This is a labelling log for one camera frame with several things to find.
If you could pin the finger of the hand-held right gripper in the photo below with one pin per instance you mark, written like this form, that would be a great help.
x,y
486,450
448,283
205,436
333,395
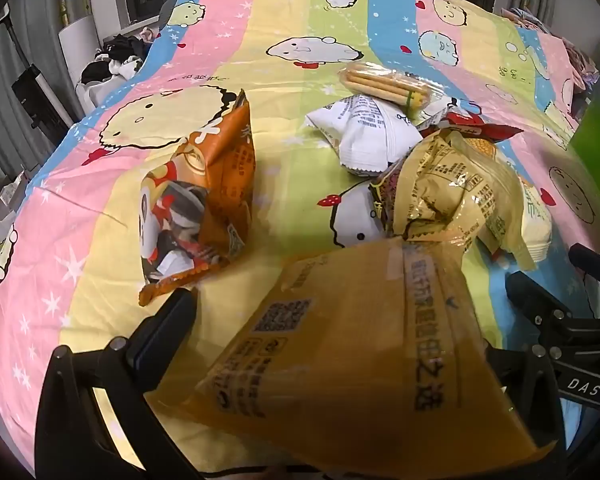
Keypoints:
x,y
597,265
535,305

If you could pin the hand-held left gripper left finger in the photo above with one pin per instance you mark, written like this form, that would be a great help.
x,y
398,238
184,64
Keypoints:
x,y
155,350

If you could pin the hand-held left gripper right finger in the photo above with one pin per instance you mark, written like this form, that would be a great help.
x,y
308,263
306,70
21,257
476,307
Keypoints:
x,y
540,400

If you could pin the pale yellow chips packet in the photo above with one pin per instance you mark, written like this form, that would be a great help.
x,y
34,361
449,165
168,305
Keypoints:
x,y
530,220

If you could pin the green cardboard box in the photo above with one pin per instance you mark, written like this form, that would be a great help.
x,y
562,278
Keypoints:
x,y
597,135

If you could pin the crinkled yellow snack packet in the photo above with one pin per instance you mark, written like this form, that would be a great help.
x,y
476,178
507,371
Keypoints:
x,y
445,185

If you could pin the red snack packet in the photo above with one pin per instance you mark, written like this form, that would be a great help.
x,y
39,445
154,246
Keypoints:
x,y
495,131

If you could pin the orange panda snack packet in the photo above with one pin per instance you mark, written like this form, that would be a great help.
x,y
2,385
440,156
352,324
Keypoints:
x,y
220,170

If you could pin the white snack packet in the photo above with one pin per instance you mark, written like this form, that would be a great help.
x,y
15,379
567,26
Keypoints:
x,y
375,140

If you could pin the clear biscuit stick packet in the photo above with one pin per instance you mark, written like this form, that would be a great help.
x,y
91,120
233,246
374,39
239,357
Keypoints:
x,y
380,85

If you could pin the striped cartoon printed blanket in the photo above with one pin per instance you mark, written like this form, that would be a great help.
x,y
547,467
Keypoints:
x,y
290,200

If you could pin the white papers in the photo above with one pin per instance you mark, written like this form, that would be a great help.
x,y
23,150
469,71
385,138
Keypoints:
x,y
5,215

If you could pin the black stand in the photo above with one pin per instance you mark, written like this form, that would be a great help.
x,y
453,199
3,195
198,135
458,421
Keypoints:
x,y
42,100

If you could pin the black and white clothes pile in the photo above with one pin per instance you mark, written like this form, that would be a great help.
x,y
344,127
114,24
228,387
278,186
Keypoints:
x,y
115,60

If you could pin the white board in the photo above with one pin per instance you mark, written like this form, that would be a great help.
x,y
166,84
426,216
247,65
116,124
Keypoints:
x,y
80,45

